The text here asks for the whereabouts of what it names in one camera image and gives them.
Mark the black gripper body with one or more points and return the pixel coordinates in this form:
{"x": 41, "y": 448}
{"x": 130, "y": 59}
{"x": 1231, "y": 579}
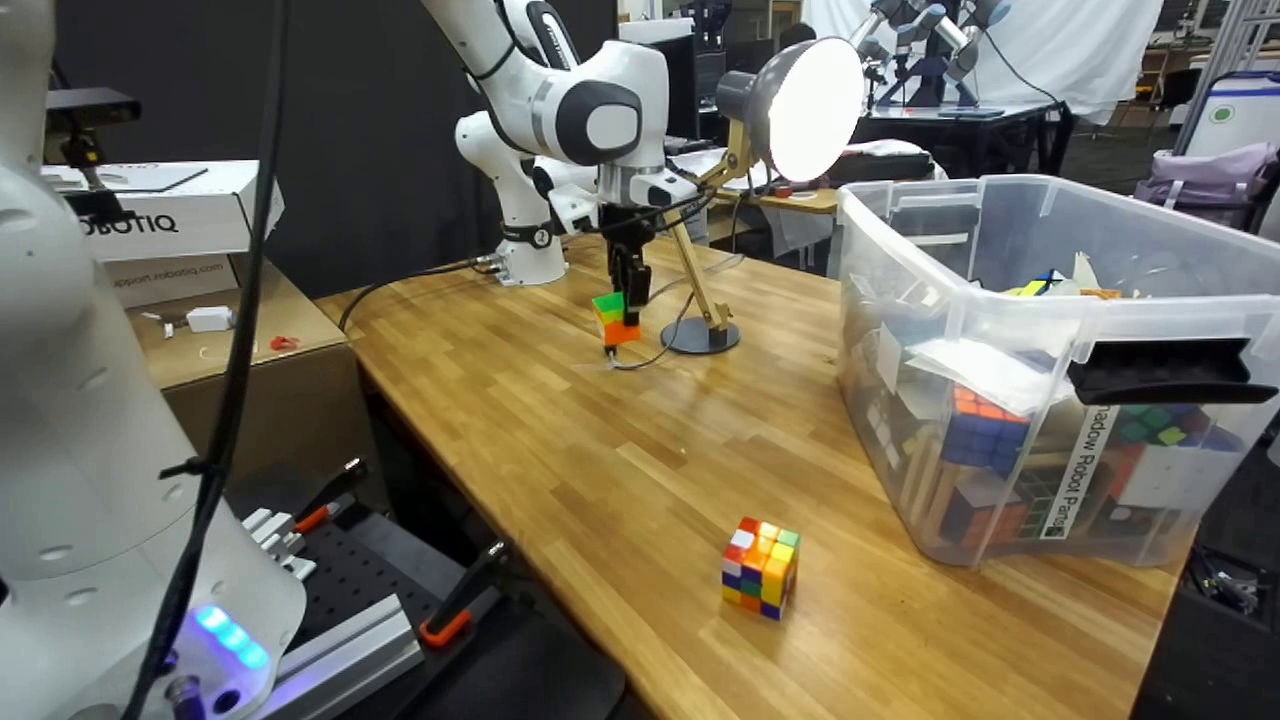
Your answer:
{"x": 625, "y": 224}

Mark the green orange Rubik's cube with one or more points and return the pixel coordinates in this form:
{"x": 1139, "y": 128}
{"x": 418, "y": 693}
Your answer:
{"x": 608, "y": 310}

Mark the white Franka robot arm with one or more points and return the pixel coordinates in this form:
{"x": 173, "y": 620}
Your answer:
{"x": 521, "y": 255}

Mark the clear plastic storage container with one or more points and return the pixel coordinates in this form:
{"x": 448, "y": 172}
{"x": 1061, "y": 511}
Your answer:
{"x": 907, "y": 264}

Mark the scrambled multicolour Rubik's cube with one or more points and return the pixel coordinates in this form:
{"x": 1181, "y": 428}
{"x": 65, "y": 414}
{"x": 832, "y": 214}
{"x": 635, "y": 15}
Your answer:
{"x": 761, "y": 568}

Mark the blue orange cube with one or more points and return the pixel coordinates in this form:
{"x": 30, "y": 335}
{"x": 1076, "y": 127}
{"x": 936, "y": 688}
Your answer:
{"x": 985, "y": 435}

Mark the black container latch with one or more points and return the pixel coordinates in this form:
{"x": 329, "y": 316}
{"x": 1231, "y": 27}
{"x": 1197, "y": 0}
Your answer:
{"x": 1164, "y": 373}

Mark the wooden desk lamp grey shade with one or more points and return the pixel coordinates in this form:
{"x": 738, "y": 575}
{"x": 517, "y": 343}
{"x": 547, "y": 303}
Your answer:
{"x": 814, "y": 107}

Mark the red round sticker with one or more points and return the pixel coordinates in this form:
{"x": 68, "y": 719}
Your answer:
{"x": 281, "y": 343}

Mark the brown cardboard box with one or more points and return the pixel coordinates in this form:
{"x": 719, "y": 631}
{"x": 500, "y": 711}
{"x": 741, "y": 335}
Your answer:
{"x": 295, "y": 403}

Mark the black tripod equipment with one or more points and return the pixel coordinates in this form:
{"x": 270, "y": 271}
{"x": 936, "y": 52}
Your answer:
{"x": 934, "y": 66}

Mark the black background table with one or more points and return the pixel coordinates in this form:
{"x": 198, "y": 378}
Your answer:
{"x": 974, "y": 141}

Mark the black perforated platform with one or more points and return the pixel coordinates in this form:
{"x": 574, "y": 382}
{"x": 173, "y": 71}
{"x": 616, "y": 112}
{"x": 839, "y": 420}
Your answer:
{"x": 533, "y": 667}

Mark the small white device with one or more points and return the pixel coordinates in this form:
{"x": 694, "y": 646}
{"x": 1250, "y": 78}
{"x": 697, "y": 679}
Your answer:
{"x": 211, "y": 316}

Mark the beige flat box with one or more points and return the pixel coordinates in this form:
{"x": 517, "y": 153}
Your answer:
{"x": 181, "y": 281}

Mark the white cardboard box black print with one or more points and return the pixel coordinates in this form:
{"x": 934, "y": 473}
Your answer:
{"x": 173, "y": 203}

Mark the white backdrop sheet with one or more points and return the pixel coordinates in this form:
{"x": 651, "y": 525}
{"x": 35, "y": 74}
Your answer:
{"x": 1064, "y": 52}

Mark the white label black text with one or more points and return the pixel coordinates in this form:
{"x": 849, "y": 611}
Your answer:
{"x": 1082, "y": 473}

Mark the purple white bundle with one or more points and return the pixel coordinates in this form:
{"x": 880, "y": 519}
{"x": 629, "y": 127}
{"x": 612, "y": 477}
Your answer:
{"x": 1200, "y": 182}

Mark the silver metal bracket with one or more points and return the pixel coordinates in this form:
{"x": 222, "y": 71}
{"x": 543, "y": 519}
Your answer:
{"x": 274, "y": 532}

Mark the silver aluminium extrusion rail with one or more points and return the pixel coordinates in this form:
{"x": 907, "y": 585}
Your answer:
{"x": 347, "y": 651}

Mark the black camera on stand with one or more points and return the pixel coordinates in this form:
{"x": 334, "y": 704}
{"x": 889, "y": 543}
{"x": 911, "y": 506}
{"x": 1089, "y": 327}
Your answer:
{"x": 94, "y": 107}

